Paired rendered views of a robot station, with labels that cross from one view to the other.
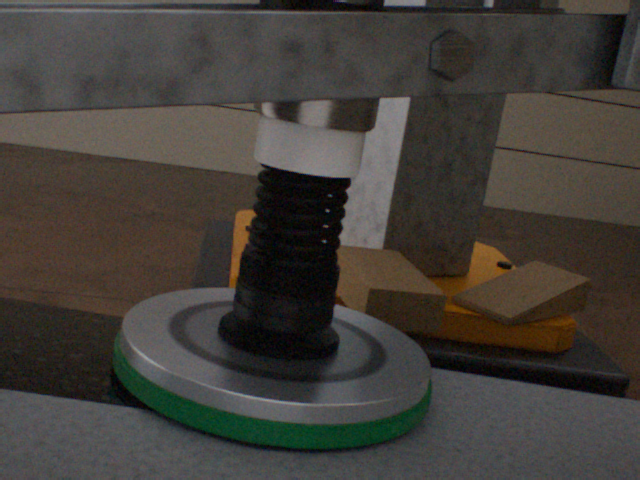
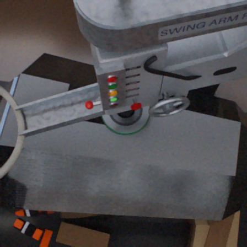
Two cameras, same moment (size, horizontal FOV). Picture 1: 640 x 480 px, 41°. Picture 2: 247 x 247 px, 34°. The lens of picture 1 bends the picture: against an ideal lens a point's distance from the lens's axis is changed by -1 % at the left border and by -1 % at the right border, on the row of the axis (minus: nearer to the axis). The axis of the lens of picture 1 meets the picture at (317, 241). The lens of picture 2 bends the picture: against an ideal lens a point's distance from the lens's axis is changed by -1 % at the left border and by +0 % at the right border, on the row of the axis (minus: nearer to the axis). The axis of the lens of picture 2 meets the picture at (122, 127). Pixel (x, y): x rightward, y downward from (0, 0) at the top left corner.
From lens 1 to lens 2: 147 cm
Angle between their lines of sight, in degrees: 59
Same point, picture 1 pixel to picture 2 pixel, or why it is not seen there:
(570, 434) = (170, 125)
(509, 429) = (160, 124)
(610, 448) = (175, 129)
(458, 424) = (152, 123)
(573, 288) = not seen: hidden behind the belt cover
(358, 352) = (137, 113)
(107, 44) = (91, 116)
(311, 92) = not seen: hidden behind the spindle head
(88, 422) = (97, 129)
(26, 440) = (90, 134)
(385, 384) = (138, 124)
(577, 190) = not seen: outside the picture
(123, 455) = (102, 137)
